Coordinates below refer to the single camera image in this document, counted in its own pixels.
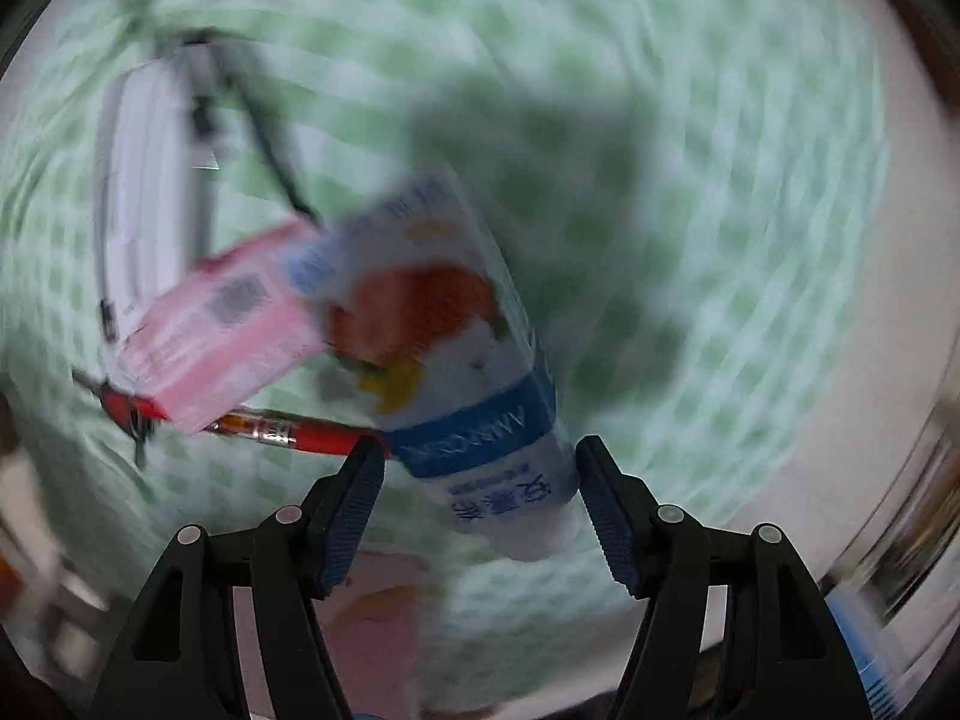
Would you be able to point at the red pen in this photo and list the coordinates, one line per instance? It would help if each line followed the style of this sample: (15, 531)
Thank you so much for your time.
(315, 436)

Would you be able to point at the green checked cloth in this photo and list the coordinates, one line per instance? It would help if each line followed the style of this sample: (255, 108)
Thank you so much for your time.
(637, 127)

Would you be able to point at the white booklet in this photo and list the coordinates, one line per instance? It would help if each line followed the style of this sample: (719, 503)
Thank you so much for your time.
(150, 187)

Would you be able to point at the pink box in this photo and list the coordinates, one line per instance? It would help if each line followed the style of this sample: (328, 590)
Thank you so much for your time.
(217, 330)

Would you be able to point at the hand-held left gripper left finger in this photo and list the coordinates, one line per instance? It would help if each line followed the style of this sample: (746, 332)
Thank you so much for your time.
(349, 517)

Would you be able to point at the white bottle with blue label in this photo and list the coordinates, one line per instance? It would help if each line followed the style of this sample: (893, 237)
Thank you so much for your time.
(450, 360)

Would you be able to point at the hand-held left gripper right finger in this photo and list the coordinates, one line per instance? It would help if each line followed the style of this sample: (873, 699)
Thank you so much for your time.
(611, 517)

